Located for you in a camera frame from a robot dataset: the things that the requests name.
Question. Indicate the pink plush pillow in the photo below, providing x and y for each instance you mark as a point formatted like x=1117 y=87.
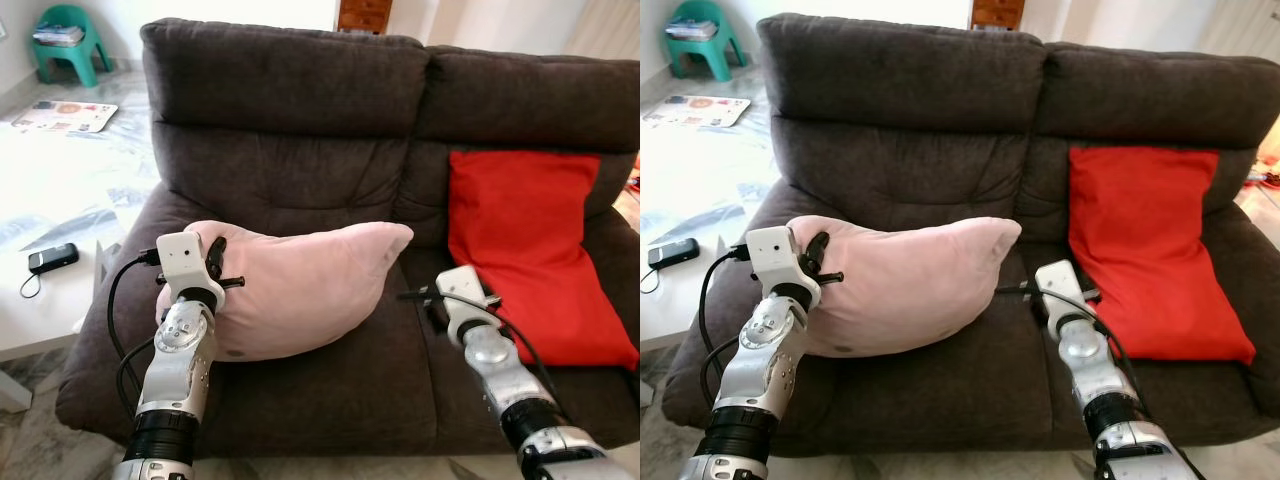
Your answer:
x=300 y=290
x=900 y=290

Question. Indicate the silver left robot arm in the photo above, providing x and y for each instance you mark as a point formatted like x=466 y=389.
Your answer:
x=175 y=370
x=760 y=370

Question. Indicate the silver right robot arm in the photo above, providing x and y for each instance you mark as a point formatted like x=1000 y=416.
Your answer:
x=1085 y=360
x=500 y=360

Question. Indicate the red rectangular pillow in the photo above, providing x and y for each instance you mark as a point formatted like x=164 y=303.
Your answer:
x=1140 y=240
x=520 y=240

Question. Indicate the dark brown fabric sofa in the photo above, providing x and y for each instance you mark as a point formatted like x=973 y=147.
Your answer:
x=930 y=400
x=300 y=400

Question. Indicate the white low table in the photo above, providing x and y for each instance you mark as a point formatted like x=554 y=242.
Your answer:
x=40 y=310
x=670 y=310

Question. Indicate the white printed play mat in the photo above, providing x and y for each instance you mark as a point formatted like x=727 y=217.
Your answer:
x=65 y=116
x=700 y=110

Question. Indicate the teal plastic chair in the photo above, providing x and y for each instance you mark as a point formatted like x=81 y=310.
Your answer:
x=705 y=52
x=70 y=56

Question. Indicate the stack of magazines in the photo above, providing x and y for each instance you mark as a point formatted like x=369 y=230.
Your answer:
x=58 y=36
x=692 y=30

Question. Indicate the brown wooden cabinet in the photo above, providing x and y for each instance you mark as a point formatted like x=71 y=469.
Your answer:
x=365 y=15
x=997 y=13

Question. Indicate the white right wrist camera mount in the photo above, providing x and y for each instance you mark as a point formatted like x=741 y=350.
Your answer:
x=465 y=295
x=1058 y=290

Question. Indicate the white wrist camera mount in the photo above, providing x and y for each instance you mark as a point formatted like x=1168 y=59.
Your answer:
x=465 y=295
x=770 y=250
x=180 y=258
x=1058 y=290

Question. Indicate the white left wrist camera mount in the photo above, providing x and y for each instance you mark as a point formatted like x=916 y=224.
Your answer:
x=180 y=258
x=770 y=250

